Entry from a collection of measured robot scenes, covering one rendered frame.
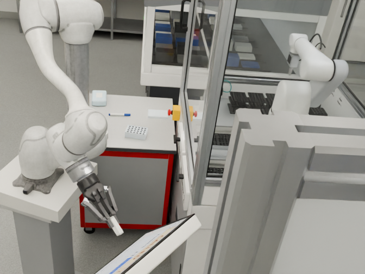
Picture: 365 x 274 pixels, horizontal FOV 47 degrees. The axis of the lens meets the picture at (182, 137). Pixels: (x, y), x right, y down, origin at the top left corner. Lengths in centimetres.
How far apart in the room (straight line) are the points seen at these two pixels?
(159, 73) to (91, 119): 167
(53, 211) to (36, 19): 82
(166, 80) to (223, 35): 159
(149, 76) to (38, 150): 127
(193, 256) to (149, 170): 69
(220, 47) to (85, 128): 52
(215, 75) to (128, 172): 122
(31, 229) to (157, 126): 96
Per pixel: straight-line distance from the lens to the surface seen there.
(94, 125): 134
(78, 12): 176
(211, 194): 179
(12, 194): 205
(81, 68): 185
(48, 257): 233
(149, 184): 261
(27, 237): 230
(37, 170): 199
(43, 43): 168
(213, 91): 151
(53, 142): 151
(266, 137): 24
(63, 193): 203
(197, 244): 201
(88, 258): 284
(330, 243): 33
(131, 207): 274
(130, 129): 253
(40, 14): 173
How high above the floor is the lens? 218
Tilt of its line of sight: 34 degrees down
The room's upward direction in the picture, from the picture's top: 7 degrees clockwise
